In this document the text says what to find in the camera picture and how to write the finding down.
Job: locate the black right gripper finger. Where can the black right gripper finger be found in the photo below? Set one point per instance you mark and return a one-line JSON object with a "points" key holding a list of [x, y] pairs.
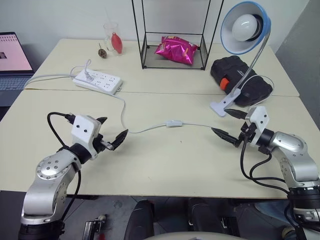
{"points": [[223, 135], [236, 114]]}

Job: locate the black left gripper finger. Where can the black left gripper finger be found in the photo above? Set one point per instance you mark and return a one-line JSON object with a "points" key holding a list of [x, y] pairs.
{"points": [[102, 120], [120, 140]]}

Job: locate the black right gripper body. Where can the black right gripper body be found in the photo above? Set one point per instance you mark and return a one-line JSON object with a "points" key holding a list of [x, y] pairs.
{"points": [[247, 136]]}

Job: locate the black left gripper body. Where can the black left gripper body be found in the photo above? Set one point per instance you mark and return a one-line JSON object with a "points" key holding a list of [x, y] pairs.
{"points": [[100, 145]]}

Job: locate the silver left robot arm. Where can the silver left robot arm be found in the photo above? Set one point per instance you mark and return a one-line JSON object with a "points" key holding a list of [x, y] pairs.
{"points": [[50, 170]]}

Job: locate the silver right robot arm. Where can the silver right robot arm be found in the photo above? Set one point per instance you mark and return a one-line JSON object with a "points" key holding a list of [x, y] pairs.
{"points": [[290, 145]]}

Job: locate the blue clip-on desk lamp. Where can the blue clip-on desk lamp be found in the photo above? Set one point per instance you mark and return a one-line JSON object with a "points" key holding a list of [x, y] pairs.
{"points": [[237, 10]]}

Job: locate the white power strip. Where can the white power strip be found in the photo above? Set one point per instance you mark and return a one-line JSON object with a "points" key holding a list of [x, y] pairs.
{"points": [[105, 81]]}

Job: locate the black tool case orange latch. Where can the black tool case orange latch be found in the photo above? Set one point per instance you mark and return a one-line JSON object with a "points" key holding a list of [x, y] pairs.
{"points": [[232, 67]]}

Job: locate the small brown spinning top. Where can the small brown spinning top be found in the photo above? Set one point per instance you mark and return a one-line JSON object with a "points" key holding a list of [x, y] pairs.
{"points": [[102, 53]]}

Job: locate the red object in glass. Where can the red object in glass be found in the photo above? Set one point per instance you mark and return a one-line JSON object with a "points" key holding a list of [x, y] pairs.
{"points": [[117, 42]]}

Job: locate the dark rounded shape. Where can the dark rounded shape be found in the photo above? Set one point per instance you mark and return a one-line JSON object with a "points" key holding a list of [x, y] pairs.
{"points": [[140, 217], [202, 215]]}

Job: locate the white round light bulb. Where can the white round light bulb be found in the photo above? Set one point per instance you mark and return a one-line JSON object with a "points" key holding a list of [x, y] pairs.
{"points": [[243, 26]]}

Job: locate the pink snack bag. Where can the pink snack bag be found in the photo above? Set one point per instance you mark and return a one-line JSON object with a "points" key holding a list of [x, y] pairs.
{"points": [[175, 50]]}

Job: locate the clear glass cup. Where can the clear glass cup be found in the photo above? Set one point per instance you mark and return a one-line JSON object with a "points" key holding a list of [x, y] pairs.
{"points": [[110, 28]]}

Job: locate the thin clear straw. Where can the thin clear straw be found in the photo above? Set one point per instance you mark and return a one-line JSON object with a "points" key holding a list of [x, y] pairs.
{"points": [[108, 16]]}

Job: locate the beige rounded surface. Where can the beige rounded surface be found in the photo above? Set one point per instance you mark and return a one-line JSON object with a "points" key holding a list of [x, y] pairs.
{"points": [[192, 235]]}

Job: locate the grey laptop with pink screen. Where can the grey laptop with pink screen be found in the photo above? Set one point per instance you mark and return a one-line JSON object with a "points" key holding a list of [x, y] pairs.
{"points": [[12, 55]]}

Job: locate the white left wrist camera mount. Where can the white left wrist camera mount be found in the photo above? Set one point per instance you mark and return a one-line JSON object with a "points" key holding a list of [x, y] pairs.
{"points": [[83, 130]]}

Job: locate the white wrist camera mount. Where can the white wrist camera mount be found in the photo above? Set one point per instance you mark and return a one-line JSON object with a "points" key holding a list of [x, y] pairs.
{"points": [[260, 117], [83, 130]]}

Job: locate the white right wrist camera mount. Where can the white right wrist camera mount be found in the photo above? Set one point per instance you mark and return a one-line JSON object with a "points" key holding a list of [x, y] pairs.
{"points": [[260, 117]]}

